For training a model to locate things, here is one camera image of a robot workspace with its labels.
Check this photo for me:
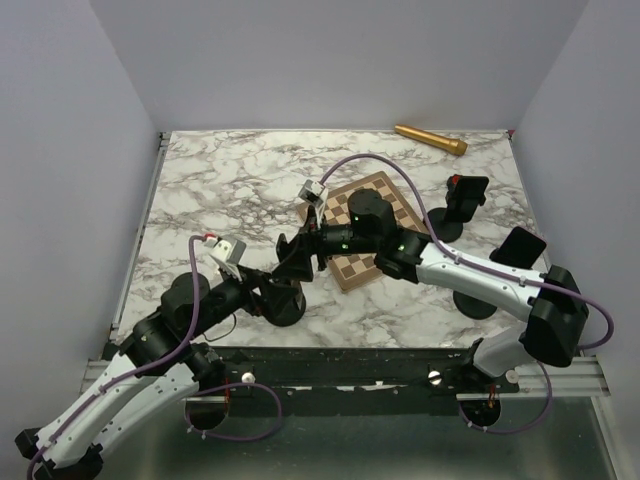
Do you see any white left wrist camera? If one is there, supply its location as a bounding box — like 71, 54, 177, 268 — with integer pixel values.
204, 233, 246, 281

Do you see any red black knob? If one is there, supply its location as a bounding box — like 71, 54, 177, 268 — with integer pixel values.
447, 174, 462, 191

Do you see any black phone on right stand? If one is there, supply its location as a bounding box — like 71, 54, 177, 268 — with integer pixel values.
490, 226, 547, 269

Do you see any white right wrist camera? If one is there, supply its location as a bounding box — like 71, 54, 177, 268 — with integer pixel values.
298, 179, 329, 227

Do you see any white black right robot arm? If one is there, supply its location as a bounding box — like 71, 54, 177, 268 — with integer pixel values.
273, 189, 589, 392

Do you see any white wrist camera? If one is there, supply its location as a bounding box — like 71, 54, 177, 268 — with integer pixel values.
298, 179, 329, 227
204, 233, 246, 281

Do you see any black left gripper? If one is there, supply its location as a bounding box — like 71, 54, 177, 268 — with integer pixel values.
188, 260, 299, 339

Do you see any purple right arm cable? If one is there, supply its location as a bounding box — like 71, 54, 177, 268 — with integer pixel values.
319, 153, 615, 435

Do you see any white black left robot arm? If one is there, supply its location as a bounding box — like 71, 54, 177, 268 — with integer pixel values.
15, 269, 306, 479

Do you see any wooden chessboard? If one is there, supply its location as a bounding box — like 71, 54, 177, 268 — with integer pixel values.
294, 170, 434, 294

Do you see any gold microphone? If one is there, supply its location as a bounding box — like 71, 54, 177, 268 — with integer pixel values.
394, 124, 468, 156

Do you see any black mounting base plate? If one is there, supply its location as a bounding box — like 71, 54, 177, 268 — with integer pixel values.
180, 347, 519, 423

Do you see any aluminium rail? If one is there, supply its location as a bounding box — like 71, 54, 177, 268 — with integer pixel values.
79, 347, 609, 427

